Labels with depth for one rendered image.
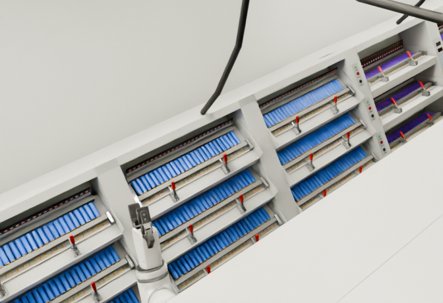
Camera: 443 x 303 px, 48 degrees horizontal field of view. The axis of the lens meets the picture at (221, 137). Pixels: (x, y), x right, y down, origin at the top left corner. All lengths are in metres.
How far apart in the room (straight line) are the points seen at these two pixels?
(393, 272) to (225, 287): 0.19
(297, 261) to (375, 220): 0.10
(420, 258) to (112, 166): 1.55
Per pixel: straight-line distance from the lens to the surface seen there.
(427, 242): 0.53
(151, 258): 1.32
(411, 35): 3.27
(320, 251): 0.57
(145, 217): 1.29
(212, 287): 0.59
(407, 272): 0.49
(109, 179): 1.94
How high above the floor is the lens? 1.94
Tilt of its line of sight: 9 degrees down
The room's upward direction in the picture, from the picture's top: 22 degrees counter-clockwise
